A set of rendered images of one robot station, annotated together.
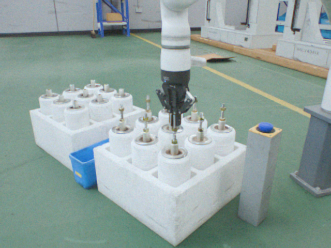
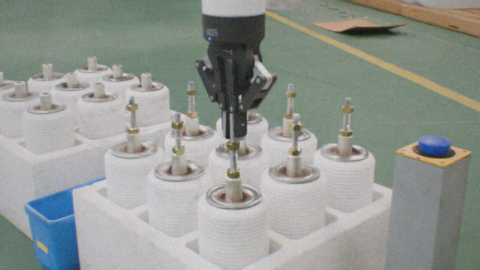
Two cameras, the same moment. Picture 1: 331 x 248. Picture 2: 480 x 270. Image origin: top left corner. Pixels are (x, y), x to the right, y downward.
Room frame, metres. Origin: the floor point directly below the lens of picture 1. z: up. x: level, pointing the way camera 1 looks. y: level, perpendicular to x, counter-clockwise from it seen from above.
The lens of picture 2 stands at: (0.01, -0.07, 0.59)
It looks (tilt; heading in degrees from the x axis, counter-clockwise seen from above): 20 degrees down; 3
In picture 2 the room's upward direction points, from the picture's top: straight up
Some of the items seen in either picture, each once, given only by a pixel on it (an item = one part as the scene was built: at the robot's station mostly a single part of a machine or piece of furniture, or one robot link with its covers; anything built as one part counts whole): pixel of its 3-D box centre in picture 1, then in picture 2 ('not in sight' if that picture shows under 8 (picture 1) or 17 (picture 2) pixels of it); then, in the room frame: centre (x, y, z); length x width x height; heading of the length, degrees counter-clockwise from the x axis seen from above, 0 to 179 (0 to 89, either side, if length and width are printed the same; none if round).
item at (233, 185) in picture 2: (174, 148); (233, 187); (0.72, -0.02, 0.26); 0.02 x 0.02 x 0.03
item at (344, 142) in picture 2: (221, 124); (344, 145); (0.89, -0.19, 0.26); 0.02 x 0.02 x 0.03
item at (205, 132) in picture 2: (148, 119); (192, 133); (0.97, 0.07, 0.25); 0.08 x 0.08 x 0.01
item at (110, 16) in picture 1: (114, 17); not in sight; (6.59, 1.13, 0.36); 0.31 x 0.25 x 0.20; 108
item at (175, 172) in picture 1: (174, 179); (234, 256); (0.72, -0.02, 0.16); 0.10 x 0.10 x 0.18
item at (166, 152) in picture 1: (174, 152); (233, 196); (0.72, -0.02, 0.25); 0.08 x 0.08 x 0.01
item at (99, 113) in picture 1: (102, 120); (103, 138); (1.18, 0.29, 0.16); 0.10 x 0.10 x 0.18
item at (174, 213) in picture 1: (171, 169); (238, 241); (0.88, -0.02, 0.09); 0.39 x 0.39 x 0.18; 46
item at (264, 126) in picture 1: (265, 127); (433, 147); (0.74, -0.28, 0.32); 0.04 x 0.04 x 0.02
